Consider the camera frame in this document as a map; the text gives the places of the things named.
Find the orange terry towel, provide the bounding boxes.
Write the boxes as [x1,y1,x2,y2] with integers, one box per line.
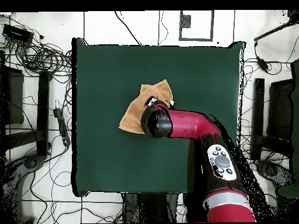
[118,79,175,135]

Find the dark green table cloth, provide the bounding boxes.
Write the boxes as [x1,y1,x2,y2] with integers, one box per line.
[71,37,246,198]

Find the black power strip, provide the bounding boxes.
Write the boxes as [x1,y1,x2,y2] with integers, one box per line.
[53,107,71,147]

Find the black power adapter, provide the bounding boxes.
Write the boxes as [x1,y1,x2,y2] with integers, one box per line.
[256,56,270,72]

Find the black tripod pole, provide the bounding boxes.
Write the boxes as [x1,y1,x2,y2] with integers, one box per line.
[253,10,299,43]

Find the black electronics box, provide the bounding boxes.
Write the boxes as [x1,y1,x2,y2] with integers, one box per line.
[2,23,34,45]

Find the grey square frame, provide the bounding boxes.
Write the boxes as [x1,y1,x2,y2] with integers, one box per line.
[179,10,214,42]

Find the grey camera box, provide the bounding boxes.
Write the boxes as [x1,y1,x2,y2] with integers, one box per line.
[180,14,192,29]

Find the black metal frame stand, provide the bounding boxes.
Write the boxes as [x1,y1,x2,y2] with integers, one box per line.
[251,78,296,162]
[0,51,53,158]

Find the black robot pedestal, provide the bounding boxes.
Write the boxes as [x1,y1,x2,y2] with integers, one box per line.
[121,192,185,223]

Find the black cable bundle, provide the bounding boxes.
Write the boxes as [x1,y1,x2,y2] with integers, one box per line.
[13,34,73,78]

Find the grey pedestal leg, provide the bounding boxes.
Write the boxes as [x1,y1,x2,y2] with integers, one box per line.
[3,154,46,190]
[255,159,295,190]

